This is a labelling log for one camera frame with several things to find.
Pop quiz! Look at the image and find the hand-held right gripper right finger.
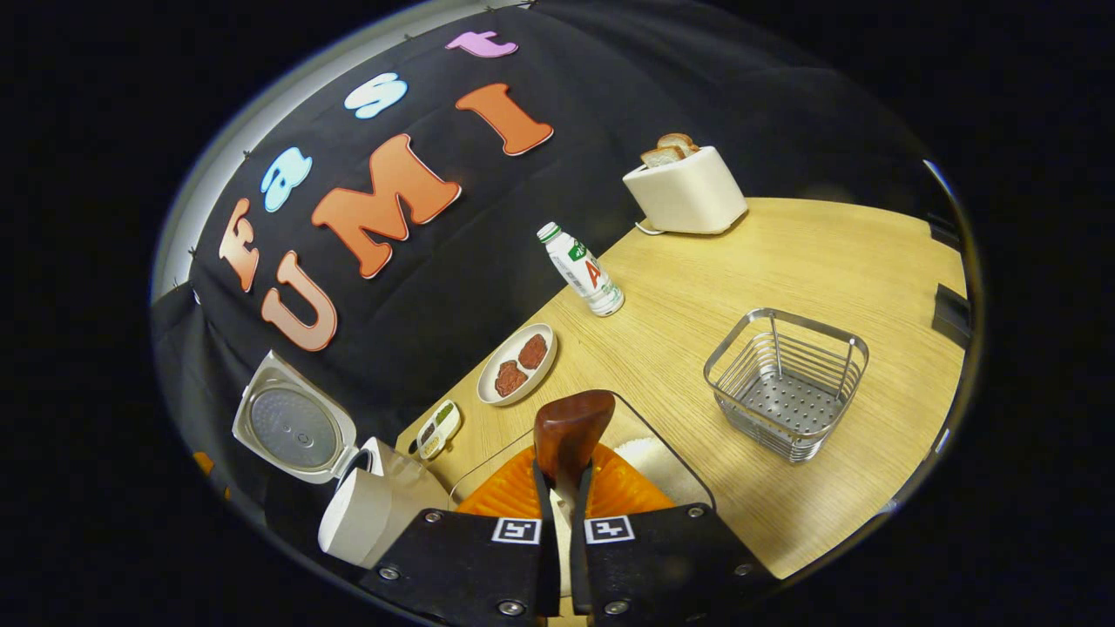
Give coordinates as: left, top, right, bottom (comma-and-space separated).
571, 444, 781, 624

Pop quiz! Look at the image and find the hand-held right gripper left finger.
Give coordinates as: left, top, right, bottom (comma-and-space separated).
359, 444, 563, 624

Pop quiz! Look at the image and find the clear box of rice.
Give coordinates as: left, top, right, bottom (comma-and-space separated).
449, 392, 715, 515

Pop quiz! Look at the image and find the brown wooden spoon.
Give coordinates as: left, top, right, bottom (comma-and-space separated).
533, 389, 617, 523

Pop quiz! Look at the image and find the white rice cooker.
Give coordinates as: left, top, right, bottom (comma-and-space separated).
232, 350, 454, 570

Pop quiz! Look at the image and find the metal wire chopstick holder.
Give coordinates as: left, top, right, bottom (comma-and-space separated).
703, 307, 870, 464

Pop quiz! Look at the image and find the white divided bean dish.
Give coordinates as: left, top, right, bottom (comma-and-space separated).
416, 399, 463, 461

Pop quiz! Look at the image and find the white round plate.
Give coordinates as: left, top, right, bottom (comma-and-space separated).
476, 323, 558, 408

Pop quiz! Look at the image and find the white drink bottle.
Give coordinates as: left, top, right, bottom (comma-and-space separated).
536, 221, 625, 318

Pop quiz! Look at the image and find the cream toaster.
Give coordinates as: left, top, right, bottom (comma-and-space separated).
622, 145, 748, 236

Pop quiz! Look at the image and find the black block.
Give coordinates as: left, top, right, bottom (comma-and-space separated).
930, 283, 972, 349

